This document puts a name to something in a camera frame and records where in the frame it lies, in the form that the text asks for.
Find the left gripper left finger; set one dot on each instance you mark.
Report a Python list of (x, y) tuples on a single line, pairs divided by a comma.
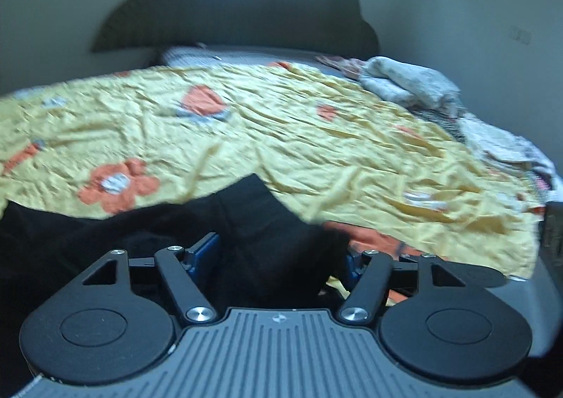
[(183, 271)]

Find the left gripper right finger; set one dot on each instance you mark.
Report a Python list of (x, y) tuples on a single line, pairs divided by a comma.
[(365, 276)]

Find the black pants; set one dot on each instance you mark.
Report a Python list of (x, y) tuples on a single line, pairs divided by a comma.
[(145, 257)]

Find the yellow floral bedspread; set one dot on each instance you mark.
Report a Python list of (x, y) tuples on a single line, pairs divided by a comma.
[(261, 155)]

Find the crumpled white floral blanket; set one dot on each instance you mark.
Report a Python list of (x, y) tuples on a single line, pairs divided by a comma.
[(431, 96)]

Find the grey striped pillow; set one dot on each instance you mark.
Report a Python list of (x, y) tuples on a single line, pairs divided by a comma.
[(203, 55)]

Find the dark upholstered headboard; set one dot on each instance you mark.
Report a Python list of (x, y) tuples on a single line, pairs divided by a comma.
[(328, 26)]

